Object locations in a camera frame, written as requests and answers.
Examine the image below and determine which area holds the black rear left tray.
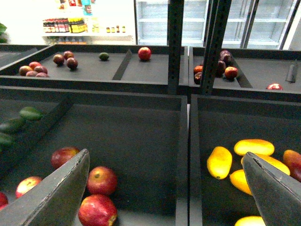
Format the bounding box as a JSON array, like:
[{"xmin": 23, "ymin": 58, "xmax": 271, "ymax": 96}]
[{"xmin": 0, "ymin": 44, "xmax": 189, "ymax": 95}]

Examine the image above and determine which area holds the black shelf upright post right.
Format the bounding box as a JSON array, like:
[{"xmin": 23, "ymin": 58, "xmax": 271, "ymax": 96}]
[{"xmin": 200, "ymin": 0, "xmax": 231, "ymax": 95}]

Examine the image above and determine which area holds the yellow mango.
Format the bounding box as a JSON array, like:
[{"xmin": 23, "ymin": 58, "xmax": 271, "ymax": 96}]
[
  {"xmin": 234, "ymin": 139, "xmax": 275, "ymax": 156},
  {"xmin": 230, "ymin": 169, "xmax": 252, "ymax": 195},
  {"xmin": 234, "ymin": 216, "xmax": 266, "ymax": 226},
  {"xmin": 206, "ymin": 146, "xmax": 233, "ymax": 180},
  {"xmin": 255, "ymin": 153, "xmax": 291, "ymax": 175}
]

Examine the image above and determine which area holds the yellow mango bottom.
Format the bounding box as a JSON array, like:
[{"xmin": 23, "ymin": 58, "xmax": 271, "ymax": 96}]
[{"xmin": 234, "ymin": 216, "xmax": 266, "ymax": 226}]

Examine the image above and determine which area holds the shelf with bottles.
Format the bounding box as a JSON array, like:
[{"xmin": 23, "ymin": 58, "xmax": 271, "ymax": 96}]
[{"xmin": 39, "ymin": 0, "xmax": 136, "ymax": 45}]

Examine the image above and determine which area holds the red apple front left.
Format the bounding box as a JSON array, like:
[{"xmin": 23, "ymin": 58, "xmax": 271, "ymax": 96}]
[{"xmin": 15, "ymin": 176, "xmax": 43, "ymax": 199}]

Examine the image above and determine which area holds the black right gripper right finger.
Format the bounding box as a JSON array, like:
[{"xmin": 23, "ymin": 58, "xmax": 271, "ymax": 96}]
[{"xmin": 243, "ymin": 152, "xmax": 301, "ymax": 226}]

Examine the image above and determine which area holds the black front right tray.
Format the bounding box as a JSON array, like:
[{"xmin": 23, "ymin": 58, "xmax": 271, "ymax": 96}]
[{"xmin": 190, "ymin": 95, "xmax": 301, "ymax": 226}]

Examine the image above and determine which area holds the black shelf upright post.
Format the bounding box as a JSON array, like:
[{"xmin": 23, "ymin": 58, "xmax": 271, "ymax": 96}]
[
  {"xmin": 167, "ymin": 0, "xmax": 184, "ymax": 95},
  {"xmin": 200, "ymin": 0, "xmax": 231, "ymax": 95}
]

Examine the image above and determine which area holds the red mango right edge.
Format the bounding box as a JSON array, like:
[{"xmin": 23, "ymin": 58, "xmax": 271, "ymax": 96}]
[{"xmin": 283, "ymin": 150, "xmax": 301, "ymax": 182}]

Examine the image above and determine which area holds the red apple front upper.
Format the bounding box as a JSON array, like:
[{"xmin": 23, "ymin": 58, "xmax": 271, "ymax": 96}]
[{"xmin": 50, "ymin": 146, "xmax": 79, "ymax": 170}]

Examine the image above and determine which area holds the red apple front bottom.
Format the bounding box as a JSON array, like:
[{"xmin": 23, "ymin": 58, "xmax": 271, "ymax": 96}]
[{"xmin": 78, "ymin": 194, "xmax": 118, "ymax": 226}]

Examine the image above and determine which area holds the green avocado lower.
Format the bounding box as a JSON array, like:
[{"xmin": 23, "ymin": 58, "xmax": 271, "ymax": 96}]
[{"xmin": 0, "ymin": 132, "xmax": 14, "ymax": 150}]

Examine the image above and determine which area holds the glass door refrigerator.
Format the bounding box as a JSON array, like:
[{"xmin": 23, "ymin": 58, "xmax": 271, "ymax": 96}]
[{"xmin": 135, "ymin": 0, "xmax": 301, "ymax": 49}]

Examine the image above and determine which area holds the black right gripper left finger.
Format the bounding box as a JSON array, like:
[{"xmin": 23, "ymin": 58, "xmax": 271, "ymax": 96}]
[{"xmin": 0, "ymin": 149, "xmax": 90, "ymax": 226}]

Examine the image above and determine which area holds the red apple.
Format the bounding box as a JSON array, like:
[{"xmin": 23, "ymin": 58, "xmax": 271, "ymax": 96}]
[
  {"xmin": 138, "ymin": 47, "xmax": 151, "ymax": 61},
  {"xmin": 87, "ymin": 166, "xmax": 118, "ymax": 196},
  {"xmin": 78, "ymin": 194, "xmax": 118, "ymax": 226},
  {"xmin": 50, "ymin": 146, "xmax": 79, "ymax": 170},
  {"xmin": 15, "ymin": 176, "xmax": 43, "ymax": 199}
]

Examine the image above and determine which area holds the black rear right tray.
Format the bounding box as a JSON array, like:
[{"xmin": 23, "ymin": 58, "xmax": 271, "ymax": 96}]
[{"xmin": 189, "ymin": 46, "xmax": 301, "ymax": 102}]

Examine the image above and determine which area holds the red apple left edge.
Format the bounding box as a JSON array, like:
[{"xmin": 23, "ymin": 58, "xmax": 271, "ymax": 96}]
[{"xmin": 0, "ymin": 192, "xmax": 8, "ymax": 210}]

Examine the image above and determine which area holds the black front left tray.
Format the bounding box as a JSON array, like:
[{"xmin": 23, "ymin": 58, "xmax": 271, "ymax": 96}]
[{"xmin": 0, "ymin": 86, "xmax": 188, "ymax": 226}]

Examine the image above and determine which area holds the red apple rear centre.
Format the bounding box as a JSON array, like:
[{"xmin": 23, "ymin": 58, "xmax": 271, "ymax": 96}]
[{"xmin": 138, "ymin": 47, "xmax": 151, "ymax": 61}]

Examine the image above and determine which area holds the green avocado middle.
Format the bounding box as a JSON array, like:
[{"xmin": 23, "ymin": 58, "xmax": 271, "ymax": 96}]
[{"xmin": 0, "ymin": 118, "xmax": 25, "ymax": 134}]

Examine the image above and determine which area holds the black tray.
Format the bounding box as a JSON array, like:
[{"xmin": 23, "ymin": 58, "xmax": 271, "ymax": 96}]
[
  {"xmin": 0, "ymin": 86, "xmax": 188, "ymax": 226},
  {"xmin": 0, "ymin": 44, "xmax": 189, "ymax": 95},
  {"xmin": 189, "ymin": 46, "xmax": 301, "ymax": 102},
  {"xmin": 190, "ymin": 95, "xmax": 301, "ymax": 226}
]

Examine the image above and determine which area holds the dark green avocado rear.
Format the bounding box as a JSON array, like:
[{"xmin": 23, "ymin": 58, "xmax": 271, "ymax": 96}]
[{"xmin": 99, "ymin": 52, "xmax": 110, "ymax": 61}]

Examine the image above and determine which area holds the red apple front middle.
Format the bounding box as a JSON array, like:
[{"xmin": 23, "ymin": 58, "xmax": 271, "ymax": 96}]
[{"xmin": 87, "ymin": 166, "xmax": 118, "ymax": 196}]

